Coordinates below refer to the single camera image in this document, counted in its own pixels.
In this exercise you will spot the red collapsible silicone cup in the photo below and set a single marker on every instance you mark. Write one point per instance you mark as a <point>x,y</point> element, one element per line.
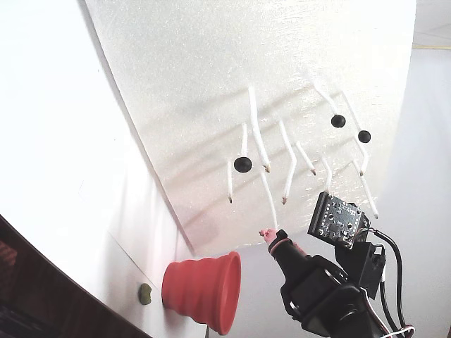
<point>197,281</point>

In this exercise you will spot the white paper sheet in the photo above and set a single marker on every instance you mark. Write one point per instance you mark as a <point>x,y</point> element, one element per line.
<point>148,257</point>

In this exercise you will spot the black blueberry ball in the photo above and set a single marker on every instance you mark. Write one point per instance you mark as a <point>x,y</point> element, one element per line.
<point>242,164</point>
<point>364,136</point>
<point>338,121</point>

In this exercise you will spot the white pipe cleaner stem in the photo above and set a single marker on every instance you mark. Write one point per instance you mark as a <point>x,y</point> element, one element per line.
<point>364,158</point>
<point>369,197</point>
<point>352,111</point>
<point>328,176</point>
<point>290,172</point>
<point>269,200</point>
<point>304,156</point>
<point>229,183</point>
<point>254,119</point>
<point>244,139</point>
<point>326,96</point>

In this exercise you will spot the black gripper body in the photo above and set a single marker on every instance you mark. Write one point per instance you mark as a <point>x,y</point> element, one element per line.
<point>307,278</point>

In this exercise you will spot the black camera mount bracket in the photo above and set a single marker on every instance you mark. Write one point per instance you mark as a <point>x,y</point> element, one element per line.
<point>366,267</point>

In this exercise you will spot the pink-tipped black gripper finger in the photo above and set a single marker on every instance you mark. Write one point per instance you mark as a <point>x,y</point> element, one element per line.
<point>298,249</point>
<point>285,257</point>

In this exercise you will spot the small green leaf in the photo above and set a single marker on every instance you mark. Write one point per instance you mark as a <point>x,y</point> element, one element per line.
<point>145,294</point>

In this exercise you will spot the thin straight wooden stick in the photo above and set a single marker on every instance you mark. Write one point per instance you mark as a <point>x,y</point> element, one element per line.
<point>433,46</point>

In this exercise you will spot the white sparkly foam board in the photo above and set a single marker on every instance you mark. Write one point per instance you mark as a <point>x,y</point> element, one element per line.
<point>176,70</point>

